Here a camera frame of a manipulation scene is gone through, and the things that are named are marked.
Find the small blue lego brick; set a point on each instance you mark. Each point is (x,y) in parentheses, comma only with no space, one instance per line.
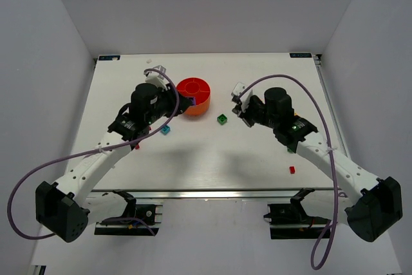
(165,130)

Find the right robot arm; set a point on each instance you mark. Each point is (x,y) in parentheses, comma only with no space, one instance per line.
(371,205)

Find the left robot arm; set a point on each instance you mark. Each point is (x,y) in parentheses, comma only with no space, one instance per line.
(64,206)

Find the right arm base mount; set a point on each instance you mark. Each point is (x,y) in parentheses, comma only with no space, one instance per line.
(291,222)

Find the left corner label sticker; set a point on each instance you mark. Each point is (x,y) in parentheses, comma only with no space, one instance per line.
(108,58)

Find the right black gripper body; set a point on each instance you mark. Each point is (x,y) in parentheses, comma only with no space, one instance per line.
(244,111)

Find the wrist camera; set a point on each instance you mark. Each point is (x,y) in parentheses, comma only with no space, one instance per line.
(155,78)
(241,96)

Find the orange round divided container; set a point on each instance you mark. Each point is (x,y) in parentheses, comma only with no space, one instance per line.
(200,90)

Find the right corner label sticker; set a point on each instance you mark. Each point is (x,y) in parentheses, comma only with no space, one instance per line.
(299,55)

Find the corner label sticker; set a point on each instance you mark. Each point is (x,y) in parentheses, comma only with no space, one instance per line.
(299,55)
(108,58)

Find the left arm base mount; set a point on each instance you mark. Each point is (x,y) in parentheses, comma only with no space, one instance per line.
(139,218)

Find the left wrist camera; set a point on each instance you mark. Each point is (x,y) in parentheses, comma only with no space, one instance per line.
(155,78)

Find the green square lego brick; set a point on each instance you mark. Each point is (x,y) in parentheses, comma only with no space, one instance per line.
(222,119)

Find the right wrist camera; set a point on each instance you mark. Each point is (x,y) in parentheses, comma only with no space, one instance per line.
(241,96)

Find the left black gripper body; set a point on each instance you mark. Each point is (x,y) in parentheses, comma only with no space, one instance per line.
(176,100)

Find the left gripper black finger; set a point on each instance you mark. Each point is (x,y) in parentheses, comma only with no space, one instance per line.
(184,101)
(180,111)

